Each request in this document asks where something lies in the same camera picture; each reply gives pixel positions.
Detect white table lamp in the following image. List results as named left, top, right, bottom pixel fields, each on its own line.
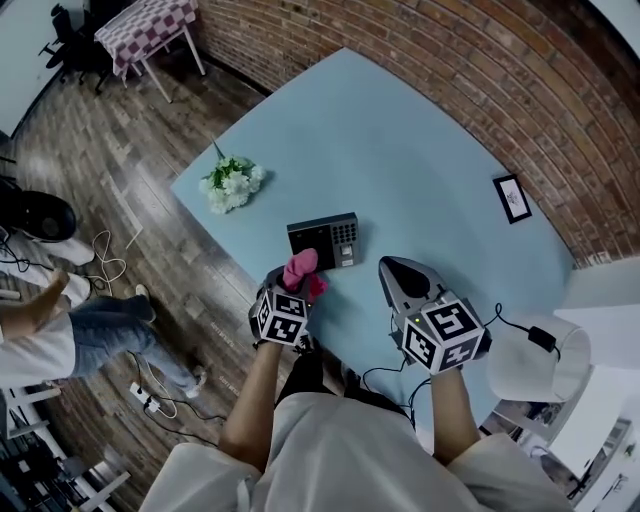
left=487, top=312, right=592, bottom=404

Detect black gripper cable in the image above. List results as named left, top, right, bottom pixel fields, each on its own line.
left=362, top=367, right=431, bottom=431

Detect table with checkered tablecloth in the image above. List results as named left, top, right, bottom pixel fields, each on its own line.
left=93, top=0, right=206, bottom=104

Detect person's right forearm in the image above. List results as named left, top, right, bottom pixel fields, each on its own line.
left=428, top=367, right=484, bottom=464

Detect person's black trousers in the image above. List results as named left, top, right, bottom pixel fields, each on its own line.
left=279, top=344, right=416, bottom=416

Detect black picture frame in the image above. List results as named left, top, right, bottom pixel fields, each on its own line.
left=492, top=173, right=535, bottom=225

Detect pink cloth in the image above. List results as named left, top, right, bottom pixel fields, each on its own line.
left=282, top=247, right=330, bottom=305

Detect white artificial flower bouquet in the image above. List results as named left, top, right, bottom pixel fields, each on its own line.
left=198, top=137, right=269, bottom=215

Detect white power strip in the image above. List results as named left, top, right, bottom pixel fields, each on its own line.
left=128, top=382, right=179, bottom=419

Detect black keypad device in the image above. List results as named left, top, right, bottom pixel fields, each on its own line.
left=286, top=212, right=362, bottom=272

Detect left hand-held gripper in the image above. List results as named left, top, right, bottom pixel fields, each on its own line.
left=248, top=264, right=315, bottom=349

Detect white floor cable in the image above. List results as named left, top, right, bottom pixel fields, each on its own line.
left=92, top=229, right=176, bottom=416

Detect person's left forearm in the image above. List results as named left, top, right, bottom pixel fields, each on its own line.
left=218, top=342, right=296, bottom=474

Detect black office chair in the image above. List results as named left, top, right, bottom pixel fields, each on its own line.
left=38, top=2, right=84, bottom=71
left=74, top=9, right=119, bottom=94

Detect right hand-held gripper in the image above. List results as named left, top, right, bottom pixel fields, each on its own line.
left=377, top=255, right=494, bottom=374

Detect black lamp power adapter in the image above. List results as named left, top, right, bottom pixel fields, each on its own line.
left=528, top=325, right=557, bottom=351

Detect white cabinet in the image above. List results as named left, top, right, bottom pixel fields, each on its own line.
left=549, top=304, right=640, bottom=501

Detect black floor cable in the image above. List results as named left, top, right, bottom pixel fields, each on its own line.
left=124, top=349, right=226, bottom=446

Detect person's white shirt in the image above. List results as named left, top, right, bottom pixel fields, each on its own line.
left=139, top=392, right=576, bottom=512

